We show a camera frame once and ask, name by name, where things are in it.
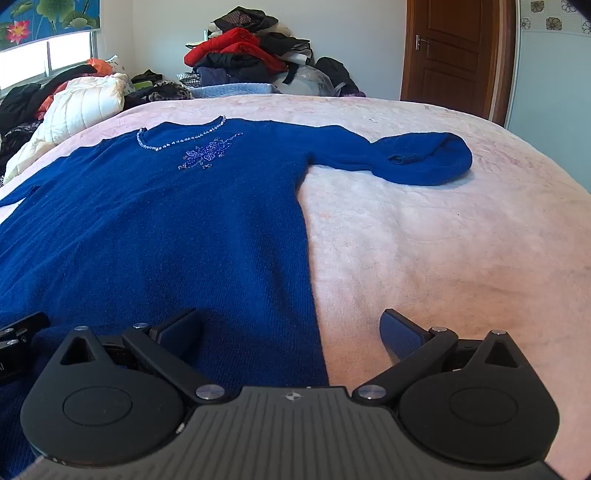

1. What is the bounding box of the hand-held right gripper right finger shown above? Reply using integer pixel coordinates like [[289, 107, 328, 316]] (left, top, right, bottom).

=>
[[352, 308, 525, 408]]

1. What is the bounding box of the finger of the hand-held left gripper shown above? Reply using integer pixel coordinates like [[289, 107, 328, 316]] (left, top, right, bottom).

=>
[[0, 311, 51, 346]]

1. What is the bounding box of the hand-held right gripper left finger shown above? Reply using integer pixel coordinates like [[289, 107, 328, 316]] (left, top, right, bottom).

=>
[[59, 308, 228, 408]]

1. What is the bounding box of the blue knit sweater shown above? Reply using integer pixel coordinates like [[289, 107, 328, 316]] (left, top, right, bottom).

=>
[[0, 116, 474, 480]]

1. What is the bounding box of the pile of clothes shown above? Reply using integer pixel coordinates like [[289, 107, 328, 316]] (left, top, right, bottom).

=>
[[178, 6, 368, 99]]

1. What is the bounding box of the pink bed blanket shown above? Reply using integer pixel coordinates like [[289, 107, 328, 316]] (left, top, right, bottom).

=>
[[0, 92, 591, 480]]

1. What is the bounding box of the dark floral cloth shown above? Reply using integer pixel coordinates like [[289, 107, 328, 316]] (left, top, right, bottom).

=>
[[0, 121, 44, 178]]

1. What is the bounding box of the white puffer jacket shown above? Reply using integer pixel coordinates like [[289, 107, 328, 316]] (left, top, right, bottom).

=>
[[4, 74, 134, 185]]

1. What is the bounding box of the black garment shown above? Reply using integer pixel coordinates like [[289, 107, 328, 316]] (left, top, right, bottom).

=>
[[0, 65, 98, 125]]

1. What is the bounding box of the dark patterned garment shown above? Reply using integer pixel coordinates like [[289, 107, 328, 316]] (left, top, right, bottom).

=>
[[124, 69, 192, 110]]

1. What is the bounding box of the light blue knit cloth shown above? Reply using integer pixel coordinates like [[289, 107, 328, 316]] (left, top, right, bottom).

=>
[[190, 82, 278, 99]]

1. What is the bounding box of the window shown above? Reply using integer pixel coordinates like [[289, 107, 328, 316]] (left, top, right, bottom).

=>
[[0, 30, 98, 93]]

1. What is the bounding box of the orange garment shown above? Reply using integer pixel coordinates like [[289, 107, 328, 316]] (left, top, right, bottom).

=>
[[36, 58, 114, 118]]

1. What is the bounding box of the brown wooden door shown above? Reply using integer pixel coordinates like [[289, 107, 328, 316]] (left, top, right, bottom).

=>
[[401, 0, 517, 127]]

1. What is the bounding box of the flower print wardrobe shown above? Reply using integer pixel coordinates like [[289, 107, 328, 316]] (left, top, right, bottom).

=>
[[505, 0, 591, 195]]

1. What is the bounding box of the lotus print roller blind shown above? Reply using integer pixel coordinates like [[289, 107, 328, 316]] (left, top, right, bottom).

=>
[[0, 0, 101, 47]]

